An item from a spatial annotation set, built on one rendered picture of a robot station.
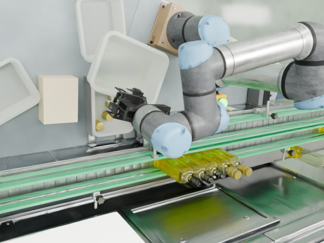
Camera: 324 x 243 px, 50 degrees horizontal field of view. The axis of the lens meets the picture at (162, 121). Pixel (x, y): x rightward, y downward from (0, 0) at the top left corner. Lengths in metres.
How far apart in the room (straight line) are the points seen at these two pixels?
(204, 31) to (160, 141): 0.60
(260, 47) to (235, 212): 0.70
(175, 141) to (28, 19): 0.76
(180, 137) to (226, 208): 0.69
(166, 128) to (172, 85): 0.83
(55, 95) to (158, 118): 0.57
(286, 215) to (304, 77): 0.63
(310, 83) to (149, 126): 0.47
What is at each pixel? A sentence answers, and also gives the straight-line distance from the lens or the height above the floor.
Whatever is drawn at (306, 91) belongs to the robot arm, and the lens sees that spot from 1.02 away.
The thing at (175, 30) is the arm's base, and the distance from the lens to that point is 1.36.
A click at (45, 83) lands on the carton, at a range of 1.24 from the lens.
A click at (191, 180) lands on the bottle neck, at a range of 1.25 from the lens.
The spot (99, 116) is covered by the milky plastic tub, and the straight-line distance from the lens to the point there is 1.39.
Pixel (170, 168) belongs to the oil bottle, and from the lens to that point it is 1.32.
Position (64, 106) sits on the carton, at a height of 0.82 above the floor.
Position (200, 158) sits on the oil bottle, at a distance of 1.38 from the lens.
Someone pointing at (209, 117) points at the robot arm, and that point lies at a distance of 0.78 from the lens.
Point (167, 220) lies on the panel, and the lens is 1.26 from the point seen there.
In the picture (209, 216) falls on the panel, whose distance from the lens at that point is 1.30.
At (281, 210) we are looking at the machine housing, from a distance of 1.49.
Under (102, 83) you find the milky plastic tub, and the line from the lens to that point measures 1.06.
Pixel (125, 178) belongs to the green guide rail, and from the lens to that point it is 1.34.
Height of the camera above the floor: 2.02
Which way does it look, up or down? 55 degrees down
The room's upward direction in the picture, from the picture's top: 115 degrees clockwise
